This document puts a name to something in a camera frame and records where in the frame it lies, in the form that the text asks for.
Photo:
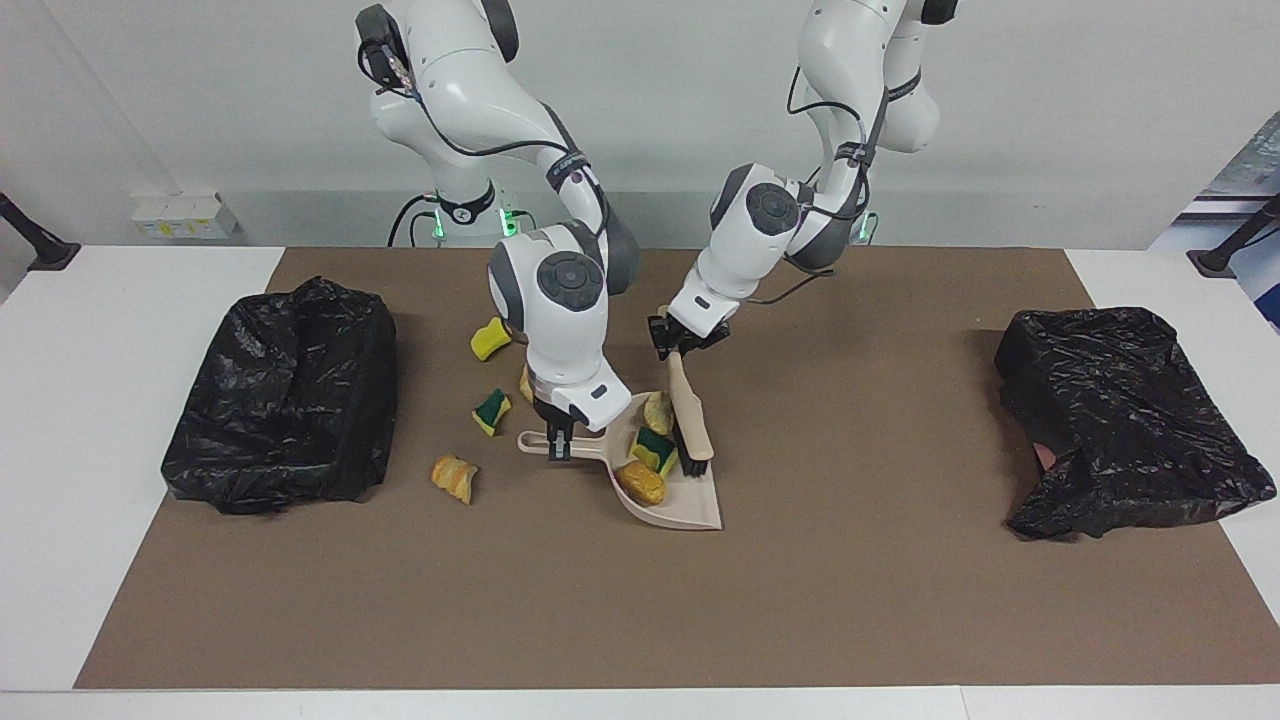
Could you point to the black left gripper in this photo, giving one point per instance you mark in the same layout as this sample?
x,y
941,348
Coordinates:
x,y
705,333

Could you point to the golden brown bread roll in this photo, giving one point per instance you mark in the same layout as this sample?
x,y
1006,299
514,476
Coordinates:
x,y
640,484

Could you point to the brown paper table mat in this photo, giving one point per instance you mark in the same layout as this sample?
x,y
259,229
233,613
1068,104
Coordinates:
x,y
640,600

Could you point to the beige hand brush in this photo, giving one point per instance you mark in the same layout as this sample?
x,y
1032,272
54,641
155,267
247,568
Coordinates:
x,y
692,415

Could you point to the plain yellow sponge piece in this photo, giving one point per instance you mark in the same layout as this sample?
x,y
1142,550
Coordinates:
x,y
488,342

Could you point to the white box on table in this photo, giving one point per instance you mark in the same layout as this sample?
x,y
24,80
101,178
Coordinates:
x,y
185,215

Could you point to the beige plastic dustpan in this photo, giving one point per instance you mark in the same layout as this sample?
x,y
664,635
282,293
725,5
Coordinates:
x,y
690,500

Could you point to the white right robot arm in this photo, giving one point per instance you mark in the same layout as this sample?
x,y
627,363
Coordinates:
x,y
560,300

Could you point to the striped orange croissant piece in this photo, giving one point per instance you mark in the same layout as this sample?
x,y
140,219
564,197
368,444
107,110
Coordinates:
x,y
455,479
525,383

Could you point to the black bag lined bin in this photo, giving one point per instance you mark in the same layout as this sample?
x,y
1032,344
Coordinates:
x,y
1130,420
270,400

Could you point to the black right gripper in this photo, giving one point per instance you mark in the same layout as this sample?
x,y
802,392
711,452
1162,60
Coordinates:
x,y
555,410

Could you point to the yellow green sponge piece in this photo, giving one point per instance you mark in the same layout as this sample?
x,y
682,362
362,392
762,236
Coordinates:
x,y
491,413
655,451

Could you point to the pale pastry piece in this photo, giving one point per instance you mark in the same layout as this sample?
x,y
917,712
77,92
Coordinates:
x,y
658,413

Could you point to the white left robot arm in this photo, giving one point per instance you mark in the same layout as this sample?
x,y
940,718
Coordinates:
x,y
760,230

